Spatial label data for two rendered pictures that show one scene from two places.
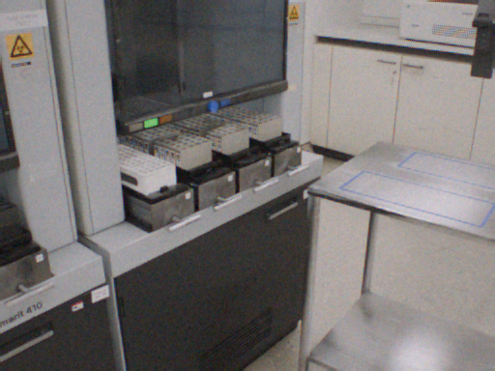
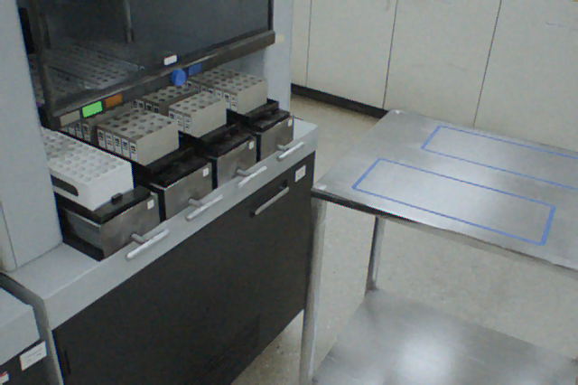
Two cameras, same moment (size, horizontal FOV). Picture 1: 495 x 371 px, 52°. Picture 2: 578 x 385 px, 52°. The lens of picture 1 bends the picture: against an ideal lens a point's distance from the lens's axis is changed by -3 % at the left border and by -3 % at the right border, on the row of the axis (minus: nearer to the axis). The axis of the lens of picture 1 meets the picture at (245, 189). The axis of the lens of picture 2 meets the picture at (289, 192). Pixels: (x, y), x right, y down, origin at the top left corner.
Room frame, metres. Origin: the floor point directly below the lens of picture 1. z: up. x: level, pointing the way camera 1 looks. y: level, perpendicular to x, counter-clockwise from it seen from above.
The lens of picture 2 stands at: (0.24, 0.04, 1.38)
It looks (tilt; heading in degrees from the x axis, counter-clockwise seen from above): 31 degrees down; 350
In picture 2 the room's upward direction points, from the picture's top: 3 degrees clockwise
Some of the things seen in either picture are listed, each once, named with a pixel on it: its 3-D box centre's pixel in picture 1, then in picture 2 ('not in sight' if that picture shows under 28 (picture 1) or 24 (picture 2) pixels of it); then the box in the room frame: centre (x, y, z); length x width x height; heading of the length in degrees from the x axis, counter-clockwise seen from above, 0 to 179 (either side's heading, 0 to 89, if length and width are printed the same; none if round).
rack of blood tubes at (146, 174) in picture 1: (126, 167); (58, 164); (1.26, 0.31, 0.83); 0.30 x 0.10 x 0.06; 48
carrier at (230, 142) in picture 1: (233, 141); (206, 117); (1.42, 0.04, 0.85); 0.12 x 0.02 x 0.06; 137
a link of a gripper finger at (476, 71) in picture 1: (484, 52); not in sight; (0.72, -0.33, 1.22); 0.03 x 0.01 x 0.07; 48
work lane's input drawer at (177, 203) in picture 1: (100, 173); (20, 167); (1.35, 0.41, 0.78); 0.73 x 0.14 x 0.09; 48
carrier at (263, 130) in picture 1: (267, 129); (248, 97); (1.54, -0.07, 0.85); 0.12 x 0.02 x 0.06; 137
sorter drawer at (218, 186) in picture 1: (142, 158); (81, 141); (1.47, 0.31, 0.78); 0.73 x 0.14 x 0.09; 48
